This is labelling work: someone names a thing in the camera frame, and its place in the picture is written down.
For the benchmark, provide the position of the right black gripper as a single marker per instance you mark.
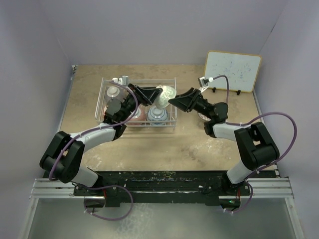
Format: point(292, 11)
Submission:
point(186, 101)

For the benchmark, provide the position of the dark purple patterned bowl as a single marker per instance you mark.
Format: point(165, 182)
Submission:
point(203, 117)

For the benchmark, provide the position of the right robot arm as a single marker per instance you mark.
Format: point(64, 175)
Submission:
point(255, 145)

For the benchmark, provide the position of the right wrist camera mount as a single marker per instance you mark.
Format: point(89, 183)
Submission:
point(204, 83)

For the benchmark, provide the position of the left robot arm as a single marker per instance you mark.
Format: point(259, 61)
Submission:
point(63, 156)

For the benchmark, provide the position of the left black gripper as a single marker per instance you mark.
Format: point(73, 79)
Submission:
point(147, 95)

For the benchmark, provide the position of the red flower pattern bowl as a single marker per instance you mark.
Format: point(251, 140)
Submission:
point(104, 111)

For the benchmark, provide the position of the yellow framed whiteboard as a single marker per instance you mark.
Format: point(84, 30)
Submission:
point(241, 70)

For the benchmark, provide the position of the pink floral bowl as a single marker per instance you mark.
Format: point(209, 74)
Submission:
point(138, 118)

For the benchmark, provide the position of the teal dash pattern bowl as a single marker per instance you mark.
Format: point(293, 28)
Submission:
point(167, 93)

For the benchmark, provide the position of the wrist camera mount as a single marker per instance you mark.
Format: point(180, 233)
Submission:
point(204, 83)
point(122, 80)

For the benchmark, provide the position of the aluminium extrusion frame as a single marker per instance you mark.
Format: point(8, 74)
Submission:
point(262, 188)

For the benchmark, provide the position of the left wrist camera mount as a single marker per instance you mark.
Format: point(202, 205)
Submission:
point(122, 80)

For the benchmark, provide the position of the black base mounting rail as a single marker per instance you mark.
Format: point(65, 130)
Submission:
point(177, 187)

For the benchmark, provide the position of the blue floral bowl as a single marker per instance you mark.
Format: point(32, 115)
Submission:
point(157, 116)

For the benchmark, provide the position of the grey striped bowl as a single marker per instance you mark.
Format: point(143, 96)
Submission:
point(114, 92)

